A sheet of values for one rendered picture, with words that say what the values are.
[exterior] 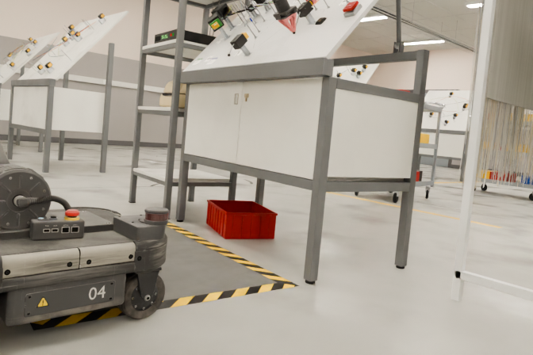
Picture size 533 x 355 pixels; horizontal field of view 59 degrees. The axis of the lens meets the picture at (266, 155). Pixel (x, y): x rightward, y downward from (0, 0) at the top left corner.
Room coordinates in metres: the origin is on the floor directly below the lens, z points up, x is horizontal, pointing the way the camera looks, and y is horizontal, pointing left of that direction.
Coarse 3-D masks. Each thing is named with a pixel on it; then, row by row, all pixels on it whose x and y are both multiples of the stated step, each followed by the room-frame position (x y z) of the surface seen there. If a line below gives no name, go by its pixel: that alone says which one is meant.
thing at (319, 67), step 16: (256, 64) 2.09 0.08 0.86; (272, 64) 2.00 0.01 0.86; (288, 64) 1.91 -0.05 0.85; (304, 64) 1.83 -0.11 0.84; (320, 64) 1.76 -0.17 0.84; (192, 80) 2.57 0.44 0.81; (208, 80) 2.43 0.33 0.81; (224, 80) 2.30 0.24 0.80; (240, 80) 2.22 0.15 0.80; (256, 80) 2.16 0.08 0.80
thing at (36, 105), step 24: (96, 24) 5.11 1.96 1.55; (72, 48) 4.87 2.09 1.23; (48, 72) 4.62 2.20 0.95; (24, 96) 4.86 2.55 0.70; (48, 96) 4.30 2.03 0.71; (72, 96) 4.49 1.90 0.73; (96, 96) 4.65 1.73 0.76; (24, 120) 4.82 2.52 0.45; (48, 120) 4.31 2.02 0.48; (72, 120) 4.50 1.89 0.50; (96, 120) 4.66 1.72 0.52; (48, 144) 4.32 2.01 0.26; (48, 168) 4.33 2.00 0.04
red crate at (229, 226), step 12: (216, 204) 2.58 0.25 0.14; (228, 204) 2.78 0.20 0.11; (240, 204) 2.80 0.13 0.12; (252, 204) 2.82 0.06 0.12; (216, 216) 2.55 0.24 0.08; (228, 216) 2.38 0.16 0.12; (240, 216) 2.41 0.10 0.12; (252, 216) 2.43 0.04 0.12; (264, 216) 2.46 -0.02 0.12; (216, 228) 2.53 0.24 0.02; (228, 228) 2.38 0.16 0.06; (240, 228) 2.41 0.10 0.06; (252, 228) 2.43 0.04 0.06; (264, 228) 2.46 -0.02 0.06
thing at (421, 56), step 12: (336, 60) 2.55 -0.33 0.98; (348, 60) 2.48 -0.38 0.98; (360, 60) 2.41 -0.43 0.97; (372, 60) 2.35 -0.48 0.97; (384, 60) 2.29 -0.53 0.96; (396, 60) 2.23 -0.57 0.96; (408, 60) 2.20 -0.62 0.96; (420, 60) 2.12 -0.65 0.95; (420, 72) 2.12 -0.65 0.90; (420, 84) 2.11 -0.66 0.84
